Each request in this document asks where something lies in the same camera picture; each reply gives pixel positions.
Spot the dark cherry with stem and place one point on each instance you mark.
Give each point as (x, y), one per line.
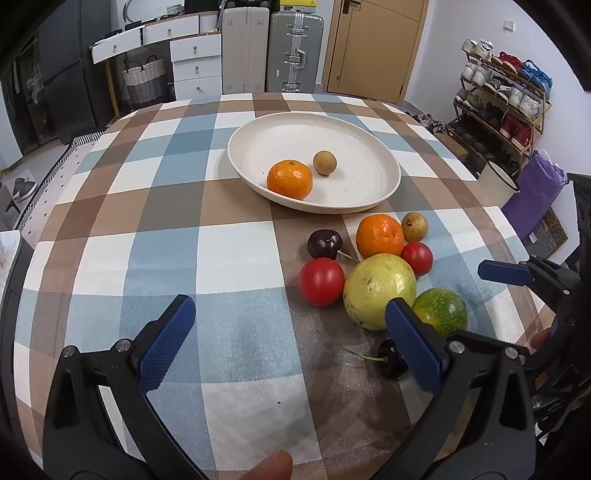
(391, 363)

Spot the small brown-yellow pear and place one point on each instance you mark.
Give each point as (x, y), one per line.
(415, 227)

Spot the orange mandarin on table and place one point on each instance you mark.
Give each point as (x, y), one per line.
(379, 234)

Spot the white drawer desk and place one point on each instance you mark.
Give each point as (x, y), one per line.
(194, 48)

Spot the wooden shoe rack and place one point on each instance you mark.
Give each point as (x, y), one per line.
(501, 108)

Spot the small red tomato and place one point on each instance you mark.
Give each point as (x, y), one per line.
(419, 256)

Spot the purple bag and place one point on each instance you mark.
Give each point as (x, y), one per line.
(539, 183)

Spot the person's right hand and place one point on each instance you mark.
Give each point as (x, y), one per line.
(540, 338)

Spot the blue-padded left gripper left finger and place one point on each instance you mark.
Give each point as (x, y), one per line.
(99, 423)

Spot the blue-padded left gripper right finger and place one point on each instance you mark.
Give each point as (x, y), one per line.
(479, 423)

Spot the person's left hand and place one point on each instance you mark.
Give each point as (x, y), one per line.
(277, 466)

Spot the white bucket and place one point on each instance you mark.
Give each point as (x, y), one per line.
(498, 186)

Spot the woven laundry basket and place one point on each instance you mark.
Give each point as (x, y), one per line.
(146, 83)

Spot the large yellow-green guava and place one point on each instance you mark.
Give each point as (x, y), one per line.
(372, 284)

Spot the small brown longan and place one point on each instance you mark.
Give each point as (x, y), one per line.
(325, 163)

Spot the checkered tablecloth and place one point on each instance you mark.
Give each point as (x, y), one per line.
(153, 209)

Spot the orange mandarin in plate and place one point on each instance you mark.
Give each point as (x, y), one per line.
(291, 179)

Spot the beige suitcase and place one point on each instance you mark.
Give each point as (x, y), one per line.
(245, 31)

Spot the silver grey suitcase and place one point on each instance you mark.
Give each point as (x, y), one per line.
(294, 52)

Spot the black refrigerator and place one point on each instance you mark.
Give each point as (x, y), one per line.
(75, 87)

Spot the wooden door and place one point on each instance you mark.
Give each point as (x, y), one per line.
(372, 47)

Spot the large red tomato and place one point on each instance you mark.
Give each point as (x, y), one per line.
(321, 282)

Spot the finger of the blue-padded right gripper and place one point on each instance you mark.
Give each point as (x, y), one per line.
(541, 276)

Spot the green passion fruit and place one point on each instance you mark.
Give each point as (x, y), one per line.
(443, 309)

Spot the large white plate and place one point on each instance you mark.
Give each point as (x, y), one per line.
(367, 172)

